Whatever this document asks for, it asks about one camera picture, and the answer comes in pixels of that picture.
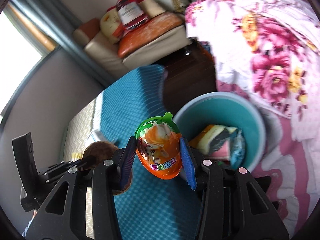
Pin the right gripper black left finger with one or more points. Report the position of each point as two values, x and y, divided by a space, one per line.
63 213

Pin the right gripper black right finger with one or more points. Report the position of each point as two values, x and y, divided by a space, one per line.
233 205

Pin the light blue snack wrapper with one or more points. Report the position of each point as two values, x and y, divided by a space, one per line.
237 149

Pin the orange jelly cup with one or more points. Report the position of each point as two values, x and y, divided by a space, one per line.
158 146

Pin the teal round trash bin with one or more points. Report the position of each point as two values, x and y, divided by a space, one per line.
227 109

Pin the teal and beige bed mat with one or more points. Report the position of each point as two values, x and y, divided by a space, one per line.
157 203

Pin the beige leather sofa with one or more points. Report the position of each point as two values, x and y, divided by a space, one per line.
96 45

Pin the floral pink quilt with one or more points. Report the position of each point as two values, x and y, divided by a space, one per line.
268 52

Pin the grey window curtain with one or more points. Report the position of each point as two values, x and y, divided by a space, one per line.
58 22

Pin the yellow plush pillow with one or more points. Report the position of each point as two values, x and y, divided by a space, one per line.
111 26

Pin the orange sofa cushion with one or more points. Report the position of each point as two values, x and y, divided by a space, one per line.
155 28

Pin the red white gift bag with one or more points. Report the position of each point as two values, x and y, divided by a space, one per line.
131 14

